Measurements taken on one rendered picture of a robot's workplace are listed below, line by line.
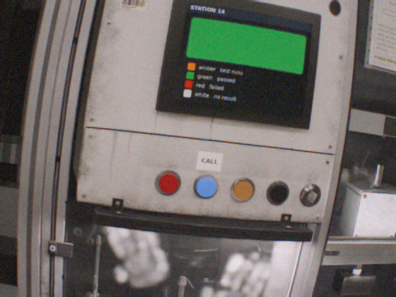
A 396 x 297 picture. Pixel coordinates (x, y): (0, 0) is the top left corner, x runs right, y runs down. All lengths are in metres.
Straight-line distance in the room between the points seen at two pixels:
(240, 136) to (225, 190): 0.09
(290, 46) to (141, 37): 0.24
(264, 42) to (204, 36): 0.10
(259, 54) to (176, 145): 0.19
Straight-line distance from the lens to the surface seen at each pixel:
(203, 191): 1.42
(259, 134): 1.43
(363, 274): 1.81
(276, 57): 1.40
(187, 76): 1.37
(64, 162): 1.40
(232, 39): 1.38
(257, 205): 1.46
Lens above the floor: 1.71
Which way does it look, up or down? 10 degrees down
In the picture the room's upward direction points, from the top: 8 degrees clockwise
